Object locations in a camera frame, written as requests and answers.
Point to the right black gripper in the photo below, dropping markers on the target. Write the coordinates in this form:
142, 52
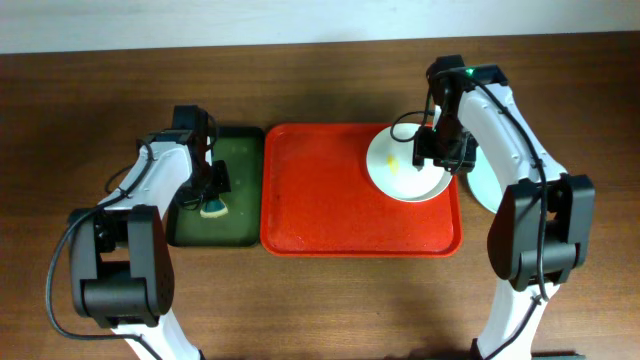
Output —
460, 160

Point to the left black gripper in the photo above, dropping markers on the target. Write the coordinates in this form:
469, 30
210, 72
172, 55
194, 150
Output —
218, 179

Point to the green and yellow sponge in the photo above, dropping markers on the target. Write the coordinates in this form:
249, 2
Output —
213, 208

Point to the mint green plate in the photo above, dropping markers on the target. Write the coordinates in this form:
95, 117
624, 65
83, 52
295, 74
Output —
484, 184

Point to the white plate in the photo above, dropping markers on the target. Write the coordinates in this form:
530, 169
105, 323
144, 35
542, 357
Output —
389, 166

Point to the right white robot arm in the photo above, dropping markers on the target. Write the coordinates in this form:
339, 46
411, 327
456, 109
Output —
541, 230

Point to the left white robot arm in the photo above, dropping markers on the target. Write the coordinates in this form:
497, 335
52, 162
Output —
120, 267

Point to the dark green plastic tray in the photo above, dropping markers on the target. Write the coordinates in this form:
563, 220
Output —
242, 149

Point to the red plastic tray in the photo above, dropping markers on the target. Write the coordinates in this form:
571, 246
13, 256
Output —
318, 200

